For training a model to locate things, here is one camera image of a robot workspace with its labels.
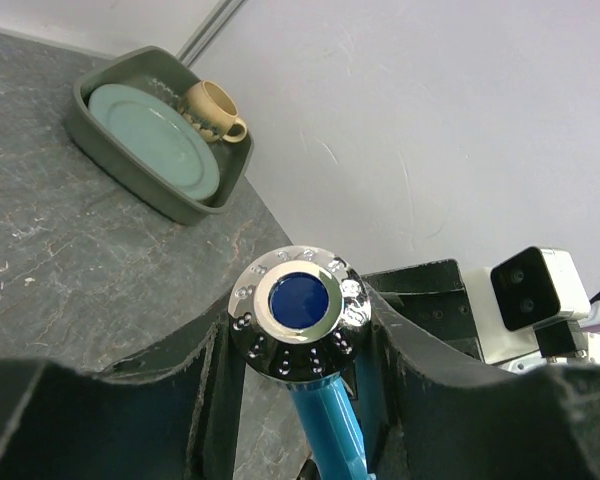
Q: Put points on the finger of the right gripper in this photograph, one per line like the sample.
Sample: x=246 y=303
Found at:
x=437 y=277

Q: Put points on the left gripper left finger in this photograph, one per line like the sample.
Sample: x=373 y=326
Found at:
x=168 y=411

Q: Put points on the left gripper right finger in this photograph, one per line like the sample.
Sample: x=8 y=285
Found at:
x=428 y=411

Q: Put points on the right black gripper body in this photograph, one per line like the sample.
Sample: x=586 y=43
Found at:
x=446 y=315

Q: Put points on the beige ceramic mug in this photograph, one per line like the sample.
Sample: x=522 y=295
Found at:
x=212 y=113

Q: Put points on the teal round plate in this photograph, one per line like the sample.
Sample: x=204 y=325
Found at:
x=159 y=137

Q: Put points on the blue water faucet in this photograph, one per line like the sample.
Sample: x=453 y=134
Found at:
x=299 y=316

